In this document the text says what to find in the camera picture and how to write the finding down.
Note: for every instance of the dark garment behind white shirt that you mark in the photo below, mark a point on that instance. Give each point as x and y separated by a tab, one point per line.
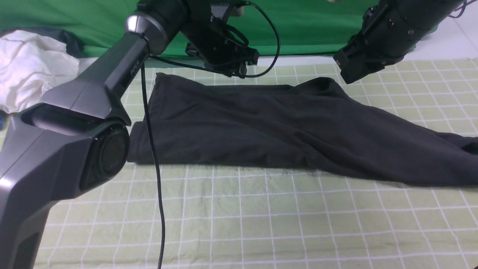
74	46

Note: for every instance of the green checkered table mat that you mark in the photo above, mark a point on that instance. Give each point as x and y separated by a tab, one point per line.
246	218

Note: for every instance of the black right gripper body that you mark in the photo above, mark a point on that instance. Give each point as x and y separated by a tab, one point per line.
374	47

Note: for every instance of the dark gray long-sleeve shirt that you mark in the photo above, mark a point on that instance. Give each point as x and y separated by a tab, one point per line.
313	125

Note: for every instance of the crumpled white shirt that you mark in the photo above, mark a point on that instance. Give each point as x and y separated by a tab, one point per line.
30	65

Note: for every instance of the green backdrop cloth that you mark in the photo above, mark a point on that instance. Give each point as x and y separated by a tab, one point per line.
305	26

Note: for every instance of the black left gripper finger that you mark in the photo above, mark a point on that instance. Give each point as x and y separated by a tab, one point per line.
241	71

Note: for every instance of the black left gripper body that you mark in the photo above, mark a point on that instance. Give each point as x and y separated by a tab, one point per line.
219	45

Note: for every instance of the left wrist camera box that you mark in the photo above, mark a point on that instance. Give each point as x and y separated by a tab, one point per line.
224	8

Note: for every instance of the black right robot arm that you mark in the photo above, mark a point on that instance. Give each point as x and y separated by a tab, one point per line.
419	17

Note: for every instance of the gray left robot arm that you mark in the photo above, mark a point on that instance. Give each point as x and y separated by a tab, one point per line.
76	138

